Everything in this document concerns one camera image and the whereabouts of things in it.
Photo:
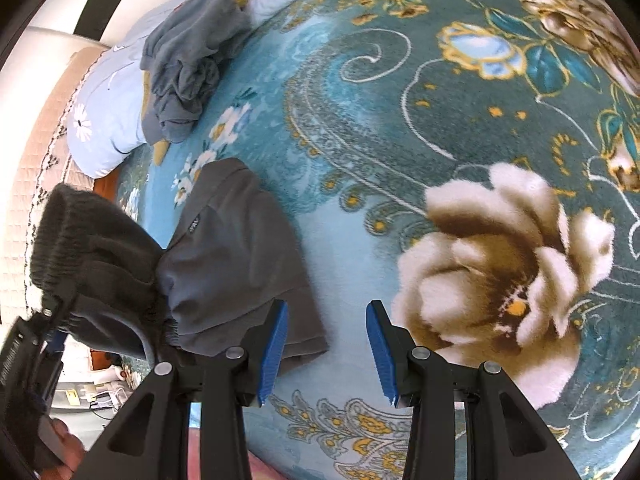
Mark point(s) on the white power strip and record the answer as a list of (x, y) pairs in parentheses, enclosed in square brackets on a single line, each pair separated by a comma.
[(107, 399)]

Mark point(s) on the teal floral blanket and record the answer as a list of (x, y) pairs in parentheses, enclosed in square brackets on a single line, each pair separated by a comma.
[(350, 110)]

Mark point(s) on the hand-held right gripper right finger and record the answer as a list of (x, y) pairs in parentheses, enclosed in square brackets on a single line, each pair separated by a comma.
[(380, 350)]

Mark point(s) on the light blue daisy pillow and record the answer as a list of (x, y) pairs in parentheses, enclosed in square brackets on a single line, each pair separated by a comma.
[(100, 130)]

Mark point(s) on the orange wooden bed frame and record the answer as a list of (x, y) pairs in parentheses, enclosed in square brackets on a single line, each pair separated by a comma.
[(105, 185)]

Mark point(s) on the grey sweatshirt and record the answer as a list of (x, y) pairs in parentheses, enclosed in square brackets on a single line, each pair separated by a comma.
[(235, 270)]

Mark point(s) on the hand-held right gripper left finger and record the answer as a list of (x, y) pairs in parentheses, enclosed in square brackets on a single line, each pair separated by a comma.
[(275, 350)]

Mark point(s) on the blue-grey crumpled garment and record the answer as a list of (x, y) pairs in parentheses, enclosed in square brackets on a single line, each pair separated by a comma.
[(190, 45)]

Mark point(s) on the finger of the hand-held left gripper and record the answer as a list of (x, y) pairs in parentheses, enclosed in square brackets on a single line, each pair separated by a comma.
[(57, 342)]

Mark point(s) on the person's left hand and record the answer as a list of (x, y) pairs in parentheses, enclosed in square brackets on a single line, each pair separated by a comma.
[(67, 447)]

